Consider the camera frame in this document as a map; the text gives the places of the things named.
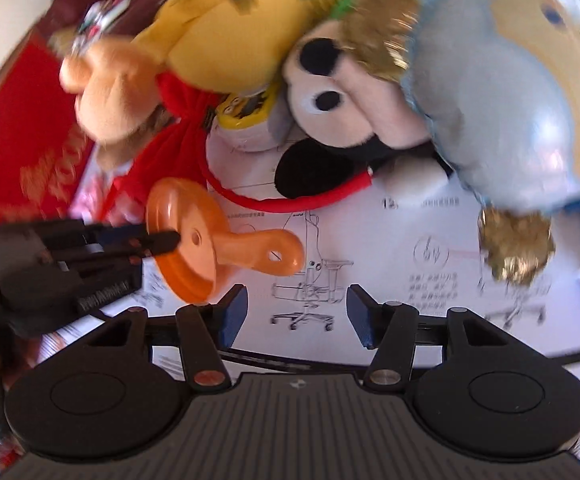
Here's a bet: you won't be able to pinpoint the peach plush bear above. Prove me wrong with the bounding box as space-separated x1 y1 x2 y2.
59 35 171 143

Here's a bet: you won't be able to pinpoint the orange plastic toy scoop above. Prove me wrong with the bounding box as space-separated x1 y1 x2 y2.
145 177 305 305

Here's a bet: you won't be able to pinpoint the brown plush toy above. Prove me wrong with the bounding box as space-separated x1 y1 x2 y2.
97 105 183 161

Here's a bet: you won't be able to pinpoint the red fabric bow headband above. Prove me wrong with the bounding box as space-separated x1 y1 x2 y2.
100 72 375 216

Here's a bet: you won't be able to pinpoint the red cardboard box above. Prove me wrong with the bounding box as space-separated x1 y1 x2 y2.
0 40 96 233

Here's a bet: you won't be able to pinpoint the yellow cartoon toy phone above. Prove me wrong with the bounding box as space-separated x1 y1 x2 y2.
210 80 295 153

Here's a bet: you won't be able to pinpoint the small colourful toys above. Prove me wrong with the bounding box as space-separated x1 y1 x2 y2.
67 0 121 56

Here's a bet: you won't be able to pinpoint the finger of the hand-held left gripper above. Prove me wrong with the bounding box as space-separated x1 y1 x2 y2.
55 231 181 266
45 221 148 241

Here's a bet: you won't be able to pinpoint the light blue foil balloon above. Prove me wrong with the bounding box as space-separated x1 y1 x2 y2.
340 0 580 281

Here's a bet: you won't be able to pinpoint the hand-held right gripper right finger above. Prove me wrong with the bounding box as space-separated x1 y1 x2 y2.
346 284 518 392

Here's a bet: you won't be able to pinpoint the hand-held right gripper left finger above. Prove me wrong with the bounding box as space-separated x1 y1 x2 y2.
75 284 249 395

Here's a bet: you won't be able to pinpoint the yellow tiger plush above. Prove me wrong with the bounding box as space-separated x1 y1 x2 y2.
135 0 341 93

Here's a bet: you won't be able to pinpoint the white printed instruction sheet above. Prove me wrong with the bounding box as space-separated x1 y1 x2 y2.
35 125 580 376

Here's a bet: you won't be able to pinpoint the black mouse plush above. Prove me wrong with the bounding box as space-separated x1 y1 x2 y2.
272 25 455 201

